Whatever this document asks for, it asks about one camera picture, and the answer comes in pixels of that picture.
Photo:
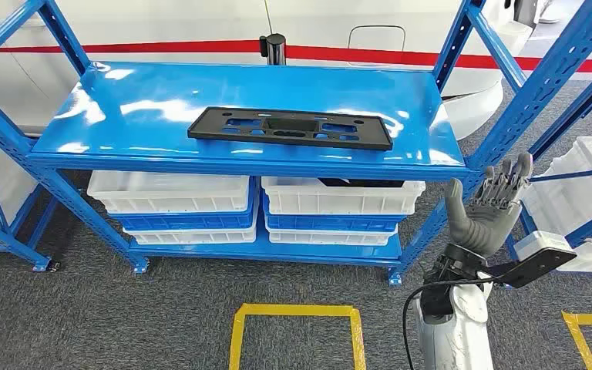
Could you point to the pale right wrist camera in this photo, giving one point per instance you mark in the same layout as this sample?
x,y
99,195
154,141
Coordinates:
x,y
541,244

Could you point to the black stanchion post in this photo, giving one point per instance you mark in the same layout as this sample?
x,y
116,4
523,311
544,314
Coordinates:
x,y
274,48

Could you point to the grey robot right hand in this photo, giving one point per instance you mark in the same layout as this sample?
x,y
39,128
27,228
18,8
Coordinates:
x,y
485,224

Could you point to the black plastic frame part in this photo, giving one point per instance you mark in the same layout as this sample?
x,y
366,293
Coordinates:
x,y
209,130

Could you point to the black plastic parts stack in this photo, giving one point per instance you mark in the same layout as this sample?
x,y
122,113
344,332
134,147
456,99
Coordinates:
x,y
362,182

